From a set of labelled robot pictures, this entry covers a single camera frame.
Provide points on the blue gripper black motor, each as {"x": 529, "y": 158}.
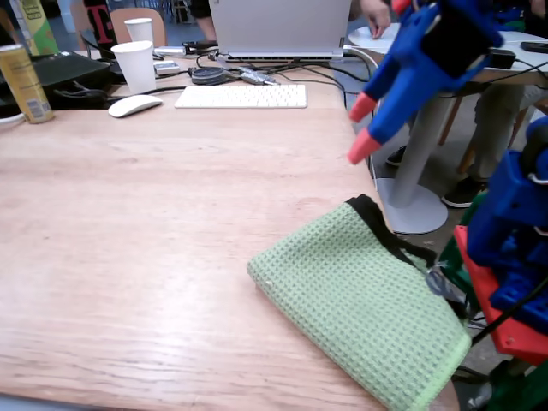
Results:
{"x": 406, "y": 87}

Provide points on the green waffle cloth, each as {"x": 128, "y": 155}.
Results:
{"x": 351, "y": 291}

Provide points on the bystander hand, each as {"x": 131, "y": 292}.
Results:
{"x": 377, "y": 17}

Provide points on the black shoe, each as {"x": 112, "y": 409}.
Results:
{"x": 464, "y": 194}
{"x": 397, "y": 157}

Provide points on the white round table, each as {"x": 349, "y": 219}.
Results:
{"x": 359, "y": 43}

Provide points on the beige trouser legs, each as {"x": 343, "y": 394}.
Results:
{"x": 496, "y": 128}

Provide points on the black power adapter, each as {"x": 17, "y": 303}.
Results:
{"x": 502, "y": 58}

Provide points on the silver laptop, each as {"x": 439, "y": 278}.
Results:
{"x": 278, "y": 25}

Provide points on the grey taped adapter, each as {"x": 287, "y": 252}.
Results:
{"x": 254, "y": 76}

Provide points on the white keyboard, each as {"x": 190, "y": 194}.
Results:
{"x": 240, "y": 96}

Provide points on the black phone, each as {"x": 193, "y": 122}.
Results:
{"x": 535, "y": 47}

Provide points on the green clamp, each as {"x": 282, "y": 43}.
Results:
{"x": 526, "y": 389}
{"x": 451, "y": 257}

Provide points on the grey tape piece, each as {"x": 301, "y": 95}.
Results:
{"x": 438, "y": 282}

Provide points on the bare person leg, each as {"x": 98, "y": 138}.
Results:
{"x": 208, "y": 25}

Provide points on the black smartphone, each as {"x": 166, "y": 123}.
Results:
{"x": 201, "y": 43}

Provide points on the small silver device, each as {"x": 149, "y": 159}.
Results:
{"x": 166, "y": 67}

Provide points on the flat white device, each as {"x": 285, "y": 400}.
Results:
{"x": 169, "y": 50}

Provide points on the wooden chair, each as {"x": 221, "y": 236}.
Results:
{"x": 159, "y": 30}

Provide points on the white computer mouse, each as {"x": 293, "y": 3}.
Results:
{"x": 135, "y": 105}

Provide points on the white paper cup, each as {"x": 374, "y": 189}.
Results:
{"x": 135, "y": 68}
{"x": 139, "y": 30}

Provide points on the black banner magenta letter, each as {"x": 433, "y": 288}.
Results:
{"x": 100, "y": 21}

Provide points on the black box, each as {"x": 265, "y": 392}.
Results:
{"x": 68, "y": 73}

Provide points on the yellow green carton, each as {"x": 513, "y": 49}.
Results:
{"x": 38, "y": 25}

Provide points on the yellow drink can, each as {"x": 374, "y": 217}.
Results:
{"x": 25, "y": 81}

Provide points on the red camera mount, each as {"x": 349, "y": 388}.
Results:
{"x": 401, "y": 6}

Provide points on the grey table pedestal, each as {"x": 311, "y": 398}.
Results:
{"x": 411, "y": 205}

